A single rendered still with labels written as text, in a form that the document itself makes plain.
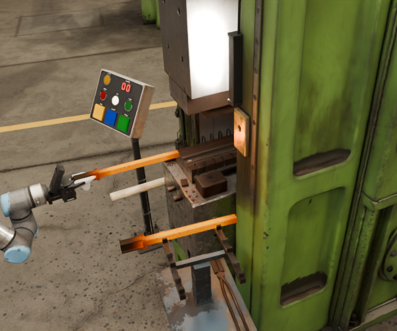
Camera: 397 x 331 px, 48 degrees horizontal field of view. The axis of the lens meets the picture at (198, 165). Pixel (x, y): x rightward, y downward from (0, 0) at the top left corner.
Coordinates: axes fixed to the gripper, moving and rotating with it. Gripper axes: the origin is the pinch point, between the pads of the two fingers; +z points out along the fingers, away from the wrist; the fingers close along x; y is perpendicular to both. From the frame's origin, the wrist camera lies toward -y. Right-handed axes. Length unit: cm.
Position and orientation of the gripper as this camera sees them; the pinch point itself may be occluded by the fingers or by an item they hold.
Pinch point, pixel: (91, 175)
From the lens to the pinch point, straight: 192.7
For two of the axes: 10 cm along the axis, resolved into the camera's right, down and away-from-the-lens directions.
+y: 0.6, 8.0, 6.0
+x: 4.1, 5.3, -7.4
